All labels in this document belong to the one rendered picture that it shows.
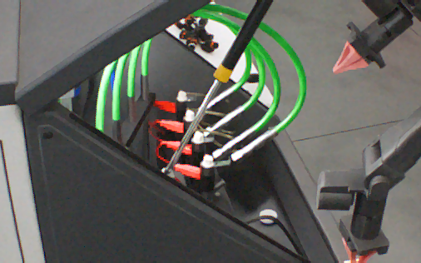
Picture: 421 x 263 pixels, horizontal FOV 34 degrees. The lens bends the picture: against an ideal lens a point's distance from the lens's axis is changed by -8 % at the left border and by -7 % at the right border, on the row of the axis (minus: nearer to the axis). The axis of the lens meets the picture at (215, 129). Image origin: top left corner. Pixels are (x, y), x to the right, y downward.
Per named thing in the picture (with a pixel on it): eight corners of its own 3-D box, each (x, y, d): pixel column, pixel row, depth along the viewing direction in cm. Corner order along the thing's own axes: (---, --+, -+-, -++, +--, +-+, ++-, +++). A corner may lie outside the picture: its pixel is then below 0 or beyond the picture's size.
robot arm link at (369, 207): (391, 191, 119) (388, 171, 124) (353, 189, 120) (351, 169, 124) (384, 221, 123) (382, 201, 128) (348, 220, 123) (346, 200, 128)
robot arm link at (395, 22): (420, 25, 139) (413, 12, 144) (400, 2, 136) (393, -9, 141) (395, 45, 142) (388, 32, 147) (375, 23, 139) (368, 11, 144)
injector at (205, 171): (224, 247, 150) (228, 166, 139) (200, 250, 149) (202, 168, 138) (220, 239, 152) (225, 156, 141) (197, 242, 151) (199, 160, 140)
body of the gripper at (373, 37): (344, 25, 146) (369, 3, 144) (373, 57, 150) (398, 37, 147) (349, 39, 141) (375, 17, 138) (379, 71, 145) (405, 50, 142)
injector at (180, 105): (198, 180, 170) (200, 100, 158) (176, 182, 169) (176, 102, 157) (195, 172, 172) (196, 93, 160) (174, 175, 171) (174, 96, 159)
